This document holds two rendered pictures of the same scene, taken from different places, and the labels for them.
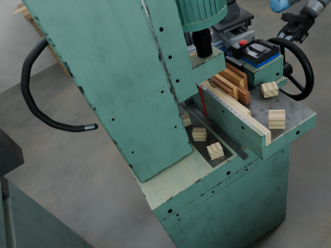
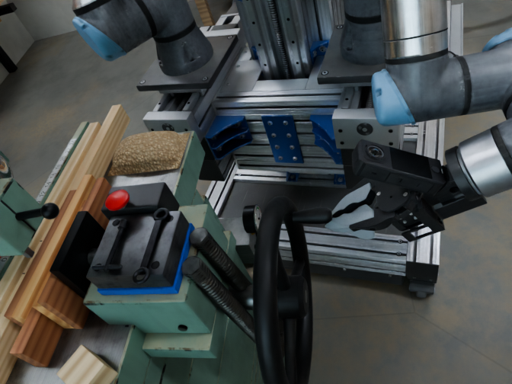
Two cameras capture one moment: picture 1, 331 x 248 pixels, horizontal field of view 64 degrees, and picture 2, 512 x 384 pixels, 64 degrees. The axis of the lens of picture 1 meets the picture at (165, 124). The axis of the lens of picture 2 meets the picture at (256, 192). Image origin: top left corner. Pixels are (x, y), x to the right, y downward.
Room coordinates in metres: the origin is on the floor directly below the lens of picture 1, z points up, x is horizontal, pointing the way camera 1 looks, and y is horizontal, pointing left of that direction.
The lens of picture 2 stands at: (0.59, -0.72, 1.34)
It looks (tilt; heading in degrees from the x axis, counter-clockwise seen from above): 46 degrees down; 34
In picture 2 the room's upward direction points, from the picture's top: 22 degrees counter-clockwise
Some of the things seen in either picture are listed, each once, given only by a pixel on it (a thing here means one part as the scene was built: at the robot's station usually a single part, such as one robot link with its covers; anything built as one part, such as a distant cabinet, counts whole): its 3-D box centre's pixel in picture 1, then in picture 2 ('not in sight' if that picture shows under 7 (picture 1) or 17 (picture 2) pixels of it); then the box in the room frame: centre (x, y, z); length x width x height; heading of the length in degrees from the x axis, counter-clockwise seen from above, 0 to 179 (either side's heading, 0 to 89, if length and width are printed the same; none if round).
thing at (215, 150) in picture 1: (215, 150); not in sight; (0.56, -0.12, 0.82); 0.05 x 0.03 x 0.04; 90
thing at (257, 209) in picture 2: not in sight; (252, 221); (1.05, -0.36, 0.65); 0.06 x 0.04 x 0.08; 12
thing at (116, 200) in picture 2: (242, 42); (116, 200); (0.82, -0.37, 1.02); 0.03 x 0.03 x 0.01
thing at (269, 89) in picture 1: (269, 89); (88, 373); (0.64, -0.37, 0.92); 0.05 x 0.04 x 0.03; 73
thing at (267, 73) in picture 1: (255, 67); (163, 268); (0.79, -0.40, 0.91); 0.15 x 0.14 x 0.09; 12
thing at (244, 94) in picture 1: (226, 83); (68, 274); (0.75, -0.27, 0.92); 0.23 x 0.02 x 0.05; 12
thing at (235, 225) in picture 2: not in sight; (232, 240); (1.04, -0.29, 0.58); 0.12 x 0.08 x 0.08; 102
